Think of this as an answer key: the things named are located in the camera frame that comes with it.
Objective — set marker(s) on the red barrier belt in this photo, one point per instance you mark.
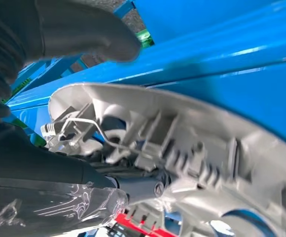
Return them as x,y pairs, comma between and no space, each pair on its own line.
133,224

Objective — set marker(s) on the blue metal shelf rack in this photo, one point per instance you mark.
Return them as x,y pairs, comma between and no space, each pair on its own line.
231,49

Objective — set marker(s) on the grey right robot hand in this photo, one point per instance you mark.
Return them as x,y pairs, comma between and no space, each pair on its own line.
47,202

